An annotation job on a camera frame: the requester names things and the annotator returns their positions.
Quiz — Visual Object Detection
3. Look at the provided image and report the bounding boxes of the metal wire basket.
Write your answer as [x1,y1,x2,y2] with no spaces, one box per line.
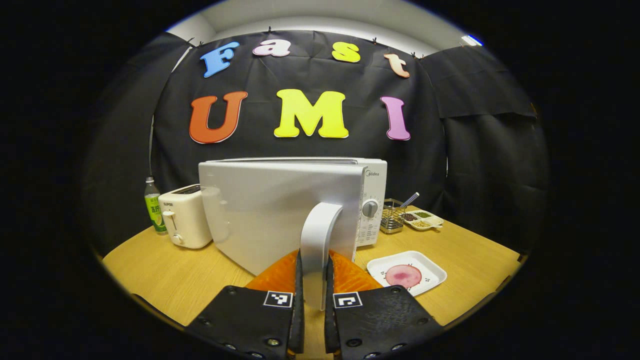
[380,198,407,235]

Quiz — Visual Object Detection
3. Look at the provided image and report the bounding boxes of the green drink bottle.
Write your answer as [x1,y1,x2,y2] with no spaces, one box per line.
[144,176,168,235]

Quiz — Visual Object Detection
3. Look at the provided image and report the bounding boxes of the pink ham slice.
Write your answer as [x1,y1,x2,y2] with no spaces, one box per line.
[385,264,423,289]

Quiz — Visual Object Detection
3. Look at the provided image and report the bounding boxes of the white divided bean dish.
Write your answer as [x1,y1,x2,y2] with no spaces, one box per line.
[402,210,445,231]

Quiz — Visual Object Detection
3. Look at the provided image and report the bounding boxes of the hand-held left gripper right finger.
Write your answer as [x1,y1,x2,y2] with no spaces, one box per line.
[324,249,445,360]

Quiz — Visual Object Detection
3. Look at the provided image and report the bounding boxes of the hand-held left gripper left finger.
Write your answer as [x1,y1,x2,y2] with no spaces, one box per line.
[185,249,306,360]

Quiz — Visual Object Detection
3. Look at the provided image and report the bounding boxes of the white microwave oven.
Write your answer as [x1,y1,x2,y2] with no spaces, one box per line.
[198,156,388,312]

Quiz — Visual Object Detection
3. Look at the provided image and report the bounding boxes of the white rectangular plate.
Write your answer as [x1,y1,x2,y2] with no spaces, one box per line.
[366,250,448,297]

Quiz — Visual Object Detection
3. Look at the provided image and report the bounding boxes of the white toaster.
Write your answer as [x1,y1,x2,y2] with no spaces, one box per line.
[158,183,213,250]

